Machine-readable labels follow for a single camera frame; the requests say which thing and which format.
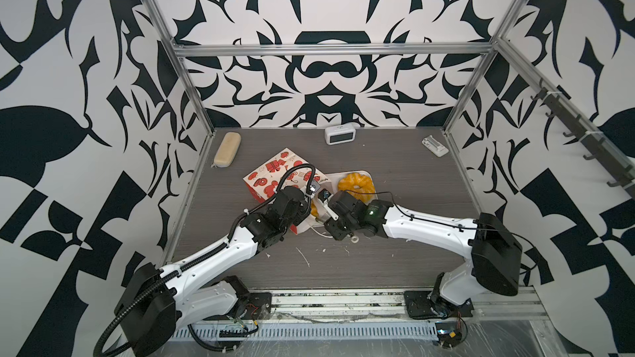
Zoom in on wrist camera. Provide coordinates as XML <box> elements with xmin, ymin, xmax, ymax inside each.
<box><xmin>317</xmin><ymin>188</ymin><xmax>332</xmax><ymax>204</ymax></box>
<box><xmin>307</xmin><ymin>180</ymin><xmax>321</xmax><ymax>198</ymax></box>

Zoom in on red white paper bag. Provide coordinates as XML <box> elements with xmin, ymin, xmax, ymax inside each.
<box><xmin>243</xmin><ymin>148</ymin><xmax>315</xmax><ymax>234</ymax></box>

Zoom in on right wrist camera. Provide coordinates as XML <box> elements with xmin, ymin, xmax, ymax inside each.
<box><xmin>317</xmin><ymin>188</ymin><xmax>332</xmax><ymax>204</ymax></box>

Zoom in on beige glasses case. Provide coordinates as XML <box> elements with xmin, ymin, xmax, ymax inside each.
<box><xmin>213</xmin><ymin>132</ymin><xmax>241</xmax><ymax>168</ymax></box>

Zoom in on steel tongs white tips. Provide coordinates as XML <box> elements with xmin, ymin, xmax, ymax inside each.
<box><xmin>315</xmin><ymin>200</ymin><xmax>359</xmax><ymax>244</ymax></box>

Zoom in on wall hook rack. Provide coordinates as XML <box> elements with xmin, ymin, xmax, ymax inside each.
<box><xmin>530</xmin><ymin>79</ymin><xmax>634</xmax><ymax>199</ymax></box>

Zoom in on circuit board with wires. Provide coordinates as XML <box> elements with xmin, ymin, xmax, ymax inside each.
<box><xmin>435</xmin><ymin>320</ymin><xmax>469</xmax><ymax>350</ymax></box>

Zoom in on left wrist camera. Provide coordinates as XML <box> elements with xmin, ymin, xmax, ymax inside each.
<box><xmin>307</xmin><ymin>180</ymin><xmax>321</xmax><ymax>198</ymax></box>

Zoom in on fake ring bread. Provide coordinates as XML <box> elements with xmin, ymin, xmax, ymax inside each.
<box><xmin>337</xmin><ymin>173</ymin><xmax>377</xmax><ymax>203</ymax></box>

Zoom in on white digital clock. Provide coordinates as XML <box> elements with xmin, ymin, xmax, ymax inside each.
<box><xmin>324</xmin><ymin>124</ymin><xmax>357</xmax><ymax>145</ymax></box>

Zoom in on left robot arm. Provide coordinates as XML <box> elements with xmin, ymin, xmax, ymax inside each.
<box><xmin>93</xmin><ymin>164</ymin><xmax>318</xmax><ymax>356</ymax></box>

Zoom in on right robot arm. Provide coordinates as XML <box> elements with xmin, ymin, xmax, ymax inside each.
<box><xmin>315</xmin><ymin>191</ymin><xmax>523</xmax><ymax>320</ymax></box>

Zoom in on small white device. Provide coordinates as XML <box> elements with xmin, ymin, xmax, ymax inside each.
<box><xmin>422</xmin><ymin>136</ymin><xmax>449</xmax><ymax>158</ymax></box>

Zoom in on white plastic tray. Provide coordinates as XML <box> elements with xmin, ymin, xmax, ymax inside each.
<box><xmin>305</xmin><ymin>170</ymin><xmax>377</xmax><ymax>229</ymax></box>

